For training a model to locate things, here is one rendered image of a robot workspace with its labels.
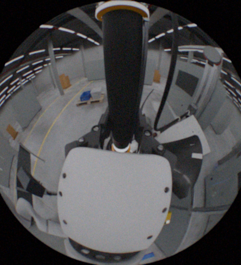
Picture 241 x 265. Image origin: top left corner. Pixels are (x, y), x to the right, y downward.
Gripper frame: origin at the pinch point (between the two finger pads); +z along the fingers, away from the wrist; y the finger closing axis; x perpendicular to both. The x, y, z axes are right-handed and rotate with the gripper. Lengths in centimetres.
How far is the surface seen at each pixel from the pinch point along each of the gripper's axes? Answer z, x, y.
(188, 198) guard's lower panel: -32, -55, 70
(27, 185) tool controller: -35, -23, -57
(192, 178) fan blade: -8.3, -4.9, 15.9
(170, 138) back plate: 17.7, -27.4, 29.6
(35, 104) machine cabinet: 244, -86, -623
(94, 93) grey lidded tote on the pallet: 258, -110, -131
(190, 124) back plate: 20.9, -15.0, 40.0
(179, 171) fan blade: -5.7, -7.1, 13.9
